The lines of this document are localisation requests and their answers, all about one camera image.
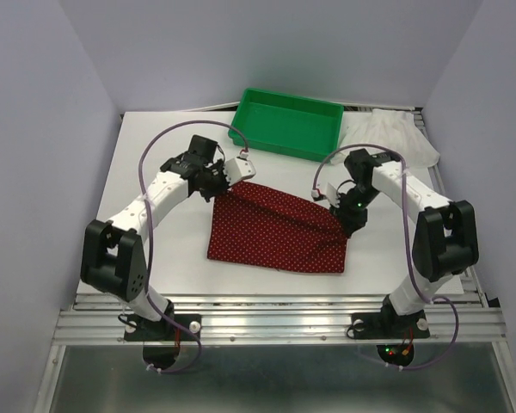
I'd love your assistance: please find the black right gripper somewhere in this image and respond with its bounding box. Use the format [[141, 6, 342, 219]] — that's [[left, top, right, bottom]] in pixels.
[[329, 183, 380, 236]]

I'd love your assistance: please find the red polka dot skirt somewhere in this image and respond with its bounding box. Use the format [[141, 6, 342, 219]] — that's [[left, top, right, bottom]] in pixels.
[[207, 182, 348, 274]]

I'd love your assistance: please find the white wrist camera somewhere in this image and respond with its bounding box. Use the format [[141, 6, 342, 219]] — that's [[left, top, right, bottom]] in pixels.
[[224, 157, 256, 187], [318, 182, 340, 207]]

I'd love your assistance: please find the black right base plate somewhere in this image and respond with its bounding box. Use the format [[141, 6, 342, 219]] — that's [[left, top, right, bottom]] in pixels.
[[346, 311, 431, 342]]

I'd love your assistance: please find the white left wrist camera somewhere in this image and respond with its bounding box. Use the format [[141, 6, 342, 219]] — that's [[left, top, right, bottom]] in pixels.
[[224, 157, 256, 187]]

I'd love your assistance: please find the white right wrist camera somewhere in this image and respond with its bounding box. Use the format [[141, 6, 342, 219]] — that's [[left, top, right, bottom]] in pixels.
[[318, 182, 340, 207]]

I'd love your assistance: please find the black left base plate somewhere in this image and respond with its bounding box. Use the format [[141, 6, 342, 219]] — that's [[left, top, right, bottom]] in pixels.
[[117, 314, 193, 342]]

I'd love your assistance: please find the green plastic bin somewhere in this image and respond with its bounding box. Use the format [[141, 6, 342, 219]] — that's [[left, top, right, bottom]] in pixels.
[[228, 88, 344, 162]]

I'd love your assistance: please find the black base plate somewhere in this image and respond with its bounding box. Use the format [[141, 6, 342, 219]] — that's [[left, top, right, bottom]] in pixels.
[[346, 311, 431, 342], [117, 314, 193, 342]]

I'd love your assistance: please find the white skirt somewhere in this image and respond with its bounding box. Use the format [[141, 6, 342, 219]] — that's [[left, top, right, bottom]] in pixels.
[[329, 108, 440, 168]]

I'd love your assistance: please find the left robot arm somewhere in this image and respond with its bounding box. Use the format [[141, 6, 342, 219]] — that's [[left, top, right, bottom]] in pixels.
[[80, 135, 255, 339]]

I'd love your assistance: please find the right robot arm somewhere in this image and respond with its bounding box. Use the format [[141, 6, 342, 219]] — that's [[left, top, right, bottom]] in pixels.
[[330, 149, 479, 336]]

